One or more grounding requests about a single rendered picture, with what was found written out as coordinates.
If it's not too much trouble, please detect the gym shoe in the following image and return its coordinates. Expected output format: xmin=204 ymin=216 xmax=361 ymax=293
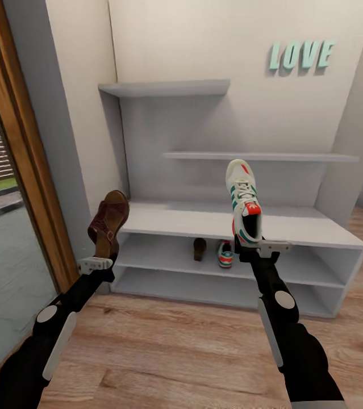
xmin=226 ymin=158 xmax=262 ymax=244
xmin=215 ymin=239 xmax=233 ymax=268

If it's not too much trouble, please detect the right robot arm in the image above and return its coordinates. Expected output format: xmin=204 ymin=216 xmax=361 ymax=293
xmin=235 ymin=235 xmax=349 ymax=409

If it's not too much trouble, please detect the sandal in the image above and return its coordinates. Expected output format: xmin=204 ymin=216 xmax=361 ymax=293
xmin=194 ymin=237 xmax=206 ymax=262
xmin=87 ymin=190 xmax=130 ymax=258

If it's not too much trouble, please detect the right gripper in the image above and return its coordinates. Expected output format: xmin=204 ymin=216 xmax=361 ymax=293
xmin=235 ymin=235 xmax=280 ymax=277

